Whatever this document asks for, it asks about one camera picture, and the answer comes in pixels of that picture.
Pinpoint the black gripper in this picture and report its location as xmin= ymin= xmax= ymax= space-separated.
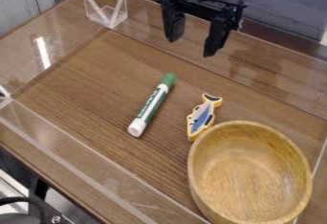
xmin=161 ymin=0 xmax=248 ymax=57

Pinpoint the green white marker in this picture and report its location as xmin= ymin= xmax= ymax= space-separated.
xmin=128 ymin=73 xmax=176 ymax=137

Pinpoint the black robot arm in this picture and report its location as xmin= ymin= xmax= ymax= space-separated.
xmin=159 ymin=0 xmax=248 ymax=57

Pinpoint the brown wooden bowl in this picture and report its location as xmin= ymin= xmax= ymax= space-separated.
xmin=188 ymin=121 xmax=312 ymax=224

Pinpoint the yellow blue fish toy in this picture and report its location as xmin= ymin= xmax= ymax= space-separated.
xmin=187 ymin=93 xmax=223 ymax=142

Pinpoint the clear acrylic front wall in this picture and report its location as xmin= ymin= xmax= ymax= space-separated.
xmin=0 ymin=98 xmax=209 ymax=224

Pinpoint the black cable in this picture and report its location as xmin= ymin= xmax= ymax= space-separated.
xmin=0 ymin=196 xmax=45 ymax=224

